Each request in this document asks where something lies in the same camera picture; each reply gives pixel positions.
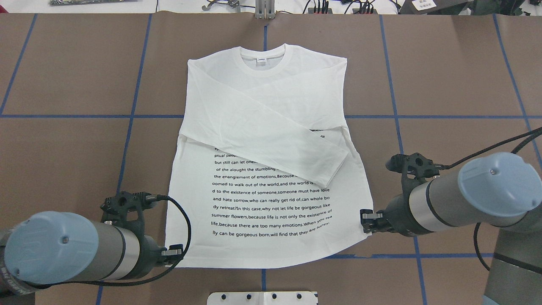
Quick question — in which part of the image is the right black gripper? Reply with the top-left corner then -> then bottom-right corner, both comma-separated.
360,153 -> 440,237

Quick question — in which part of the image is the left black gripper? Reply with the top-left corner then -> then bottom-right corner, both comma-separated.
100,191 -> 184,280

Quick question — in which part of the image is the white long-sleeve printed shirt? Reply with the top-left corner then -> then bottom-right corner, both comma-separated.
169,44 -> 373,269

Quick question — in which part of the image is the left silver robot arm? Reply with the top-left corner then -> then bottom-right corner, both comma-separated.
1,191 -> 192,298

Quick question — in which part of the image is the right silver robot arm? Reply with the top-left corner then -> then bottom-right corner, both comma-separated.
360,152 -> 542,305

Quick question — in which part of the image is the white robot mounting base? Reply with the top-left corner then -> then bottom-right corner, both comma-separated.
207,291 -> 319,305

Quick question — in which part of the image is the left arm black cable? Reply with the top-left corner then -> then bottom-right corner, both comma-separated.
38,194 -> 192,288

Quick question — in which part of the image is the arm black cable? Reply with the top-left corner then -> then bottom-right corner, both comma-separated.
436,127 -> 542,272
38,194 -> 192,288

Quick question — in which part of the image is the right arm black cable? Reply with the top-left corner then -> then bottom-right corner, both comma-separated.
436,127 -> 542,272

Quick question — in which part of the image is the aluminium frame post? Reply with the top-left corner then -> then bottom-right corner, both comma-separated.
255,0 -> 276,19

